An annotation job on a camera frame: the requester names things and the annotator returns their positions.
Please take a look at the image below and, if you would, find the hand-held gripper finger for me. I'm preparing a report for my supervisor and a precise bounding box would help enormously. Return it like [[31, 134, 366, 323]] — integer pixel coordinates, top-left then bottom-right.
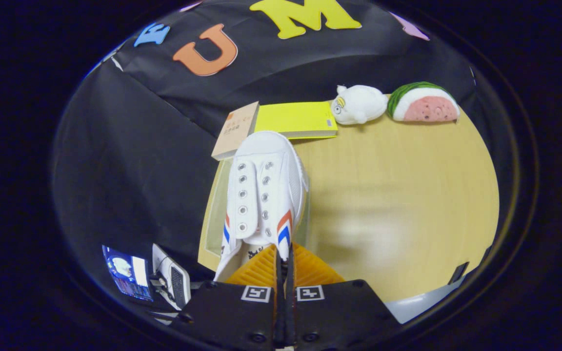
[[183, 244, 281, 349], [285, 242, 401, 349]]

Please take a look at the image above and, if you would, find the grey-green fabric storage box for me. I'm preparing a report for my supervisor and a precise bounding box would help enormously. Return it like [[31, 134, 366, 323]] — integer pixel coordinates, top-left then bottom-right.
[[197, 157, 312, 273]]

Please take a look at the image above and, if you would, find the white canvas shoe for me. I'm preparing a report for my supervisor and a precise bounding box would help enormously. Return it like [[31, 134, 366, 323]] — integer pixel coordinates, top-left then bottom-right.
[[213, 131, 309, 282]]

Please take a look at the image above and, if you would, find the white laptop with lit screen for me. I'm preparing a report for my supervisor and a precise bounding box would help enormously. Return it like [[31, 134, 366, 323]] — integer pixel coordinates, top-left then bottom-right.
[[102, 244, 192, 311]]

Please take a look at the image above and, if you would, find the small black object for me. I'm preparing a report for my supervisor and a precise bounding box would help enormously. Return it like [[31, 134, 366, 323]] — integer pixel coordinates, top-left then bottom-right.
[[448, 262, 470, 286]]

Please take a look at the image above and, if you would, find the tan book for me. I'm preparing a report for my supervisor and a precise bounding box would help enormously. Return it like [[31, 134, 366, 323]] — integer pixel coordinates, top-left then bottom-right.
[[211, 101, 260, 161]]

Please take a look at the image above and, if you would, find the yellow book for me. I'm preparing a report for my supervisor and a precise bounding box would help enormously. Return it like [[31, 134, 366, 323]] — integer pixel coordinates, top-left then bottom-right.
[[253, 101, 339, 140]]

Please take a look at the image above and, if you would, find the white plush toy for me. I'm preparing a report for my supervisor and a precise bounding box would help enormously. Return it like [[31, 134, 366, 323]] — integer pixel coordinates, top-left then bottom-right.
[[330, 84, 389, 125]]

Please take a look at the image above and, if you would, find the watermelon slice plush toy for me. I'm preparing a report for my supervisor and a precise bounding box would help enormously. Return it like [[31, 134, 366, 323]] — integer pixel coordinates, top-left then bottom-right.
[[387, 81, 461, 123]]

